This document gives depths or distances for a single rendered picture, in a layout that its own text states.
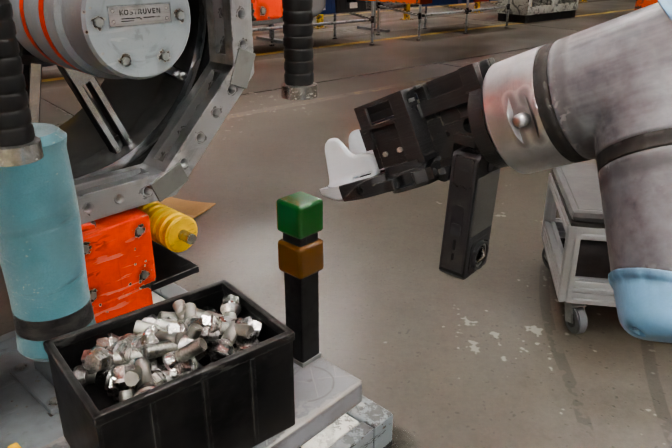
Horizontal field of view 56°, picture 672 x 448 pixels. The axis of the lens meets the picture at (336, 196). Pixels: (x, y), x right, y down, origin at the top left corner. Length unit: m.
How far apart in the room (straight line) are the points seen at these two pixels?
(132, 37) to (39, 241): 0.24
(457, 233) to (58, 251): 0.43
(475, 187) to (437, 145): 0.05
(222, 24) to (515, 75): 0.62
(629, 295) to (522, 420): 1.06
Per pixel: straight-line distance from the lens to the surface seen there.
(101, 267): 0.93
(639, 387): 1.64
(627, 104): 0.43
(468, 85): 0.51
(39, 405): 1.19
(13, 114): 0.59
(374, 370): 1.54
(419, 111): 0.54
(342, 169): 0.60
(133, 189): 0.92
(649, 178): 0.42
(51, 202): 0.73
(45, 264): 0.75
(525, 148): 0.48
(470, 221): 0.53
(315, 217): 0.71
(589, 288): 1.70
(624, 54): 0.44
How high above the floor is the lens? 0.92
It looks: 21 degrees down
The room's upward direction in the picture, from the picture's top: straight up
